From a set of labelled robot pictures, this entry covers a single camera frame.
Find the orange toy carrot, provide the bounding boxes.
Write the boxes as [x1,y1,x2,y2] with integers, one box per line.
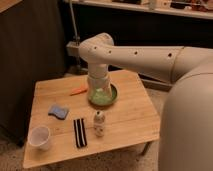
[70,87,88,96]

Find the long grey case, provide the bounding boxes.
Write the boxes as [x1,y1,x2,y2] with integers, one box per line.
[66,41,80,58]

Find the wooden table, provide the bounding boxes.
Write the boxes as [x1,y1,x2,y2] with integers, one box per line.
[23,70,160,168]

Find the cluttered shelf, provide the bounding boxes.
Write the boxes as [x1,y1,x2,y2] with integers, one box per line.
[63,0,213,20]

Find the metal pole stand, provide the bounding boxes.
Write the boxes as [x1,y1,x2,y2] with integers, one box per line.
[69,0,87,75]

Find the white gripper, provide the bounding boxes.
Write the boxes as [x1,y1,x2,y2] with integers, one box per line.
[87,76,112,104]

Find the green ceramic bowl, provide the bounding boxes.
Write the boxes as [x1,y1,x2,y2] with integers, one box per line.
[87,84,118,106]

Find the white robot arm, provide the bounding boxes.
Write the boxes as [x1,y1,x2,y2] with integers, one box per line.
[79,33,213,171]

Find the blue sponge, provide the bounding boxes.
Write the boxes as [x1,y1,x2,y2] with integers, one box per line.
[48,105,69,120]

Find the white patterned bottle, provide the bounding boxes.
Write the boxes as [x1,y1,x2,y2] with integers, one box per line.
[93,111,105,137]

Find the white plastic cup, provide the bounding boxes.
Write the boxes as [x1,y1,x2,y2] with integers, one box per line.
[28,126,51,150]

